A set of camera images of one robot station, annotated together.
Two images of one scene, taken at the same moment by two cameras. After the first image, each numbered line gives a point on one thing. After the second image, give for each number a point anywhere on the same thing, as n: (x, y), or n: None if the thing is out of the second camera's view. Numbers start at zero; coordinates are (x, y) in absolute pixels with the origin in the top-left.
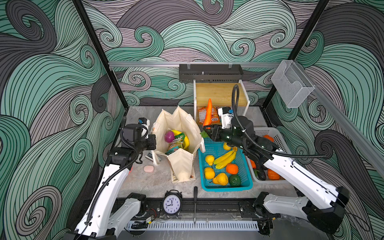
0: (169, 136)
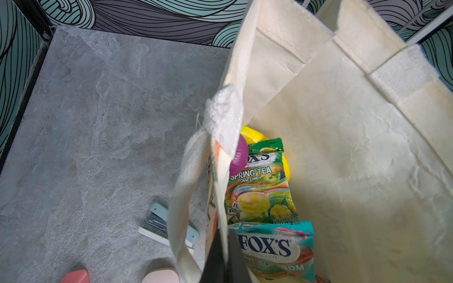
0: (240, 158)
